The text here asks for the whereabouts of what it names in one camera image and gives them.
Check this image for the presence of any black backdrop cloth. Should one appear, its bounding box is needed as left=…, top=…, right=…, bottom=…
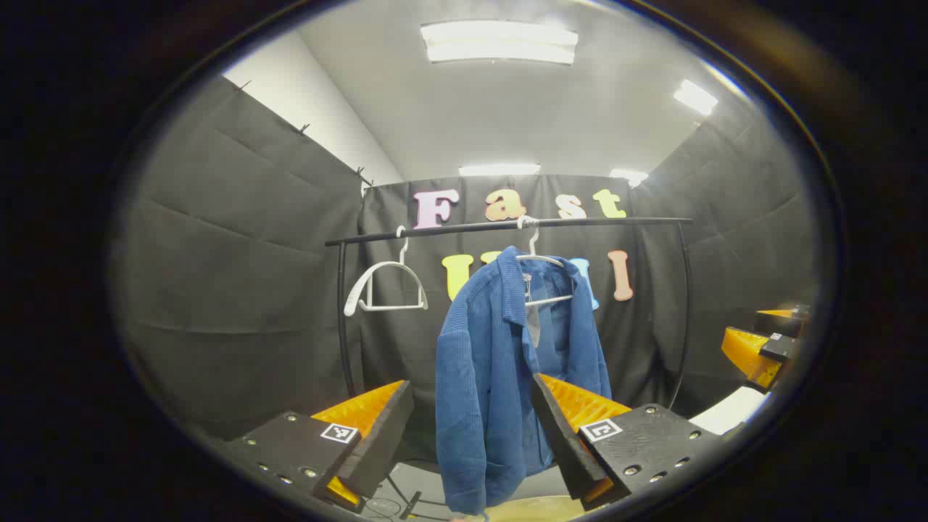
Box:
left=116, top=72, right=820, bottom=465

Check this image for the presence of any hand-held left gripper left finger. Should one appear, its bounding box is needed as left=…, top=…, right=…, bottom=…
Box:
left=221, top=379, right=415, bottom=514

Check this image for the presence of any white box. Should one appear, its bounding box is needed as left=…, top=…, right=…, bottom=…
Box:
left=689, top=386, right=769, bottom=436

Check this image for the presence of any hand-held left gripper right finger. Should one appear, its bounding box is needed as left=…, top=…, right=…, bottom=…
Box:
left=531, top=373, right=726, bottom=512

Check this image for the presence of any black clothes rack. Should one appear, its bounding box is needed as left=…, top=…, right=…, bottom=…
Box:
left=325, top=216, right=695, bottom=520

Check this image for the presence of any large ceiling light panel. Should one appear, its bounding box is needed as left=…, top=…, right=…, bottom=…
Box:
left=420, top=20, right=579, bottom=66

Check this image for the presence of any white plastic hanger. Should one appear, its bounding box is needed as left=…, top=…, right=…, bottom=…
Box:
left=516, top=215, right=577, bottom=309
left=344, top=225, right=429, bottom=318

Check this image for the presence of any blue corduroy jacket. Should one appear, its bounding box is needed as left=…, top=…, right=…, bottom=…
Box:
left=435, top=246, right=613, bottom=517

